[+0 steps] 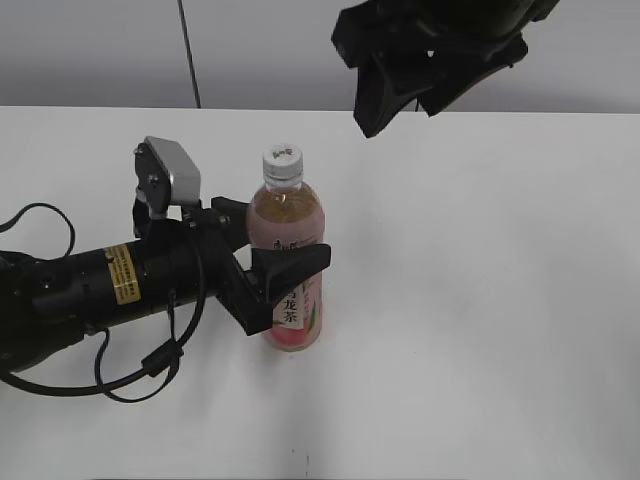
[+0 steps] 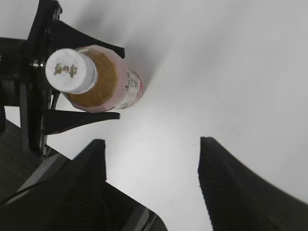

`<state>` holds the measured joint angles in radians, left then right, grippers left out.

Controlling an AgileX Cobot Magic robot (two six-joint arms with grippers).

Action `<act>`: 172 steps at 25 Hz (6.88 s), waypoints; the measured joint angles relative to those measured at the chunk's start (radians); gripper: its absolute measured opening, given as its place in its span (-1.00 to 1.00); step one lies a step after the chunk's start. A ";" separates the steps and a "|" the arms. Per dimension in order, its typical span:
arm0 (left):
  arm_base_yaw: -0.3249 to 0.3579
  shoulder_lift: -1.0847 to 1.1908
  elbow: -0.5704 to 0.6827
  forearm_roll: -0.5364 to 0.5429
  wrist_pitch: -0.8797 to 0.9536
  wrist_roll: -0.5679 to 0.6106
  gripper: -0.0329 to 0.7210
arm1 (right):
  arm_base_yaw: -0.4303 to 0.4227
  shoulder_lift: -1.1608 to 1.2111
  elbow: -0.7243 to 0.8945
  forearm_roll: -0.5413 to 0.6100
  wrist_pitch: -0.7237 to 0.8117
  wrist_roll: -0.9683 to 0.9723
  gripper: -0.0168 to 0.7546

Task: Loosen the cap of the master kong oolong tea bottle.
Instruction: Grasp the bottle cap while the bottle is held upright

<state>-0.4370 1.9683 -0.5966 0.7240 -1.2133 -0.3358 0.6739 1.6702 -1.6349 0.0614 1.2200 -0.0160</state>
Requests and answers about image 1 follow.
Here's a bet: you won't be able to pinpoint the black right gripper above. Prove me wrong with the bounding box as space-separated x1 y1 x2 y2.
331 1 528 138

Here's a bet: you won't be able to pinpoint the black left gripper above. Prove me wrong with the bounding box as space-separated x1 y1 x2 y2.
132 196 331 335

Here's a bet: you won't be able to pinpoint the pink peach tea bottle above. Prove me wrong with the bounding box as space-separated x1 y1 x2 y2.
245 174 327 353

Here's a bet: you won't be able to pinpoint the white bottle cap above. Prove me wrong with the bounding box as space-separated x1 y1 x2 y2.
262 143 304 184

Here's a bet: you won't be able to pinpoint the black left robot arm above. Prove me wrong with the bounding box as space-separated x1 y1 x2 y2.
1 197 331 372

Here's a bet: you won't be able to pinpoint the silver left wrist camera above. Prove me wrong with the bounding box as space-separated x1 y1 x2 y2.
134 136 201 220

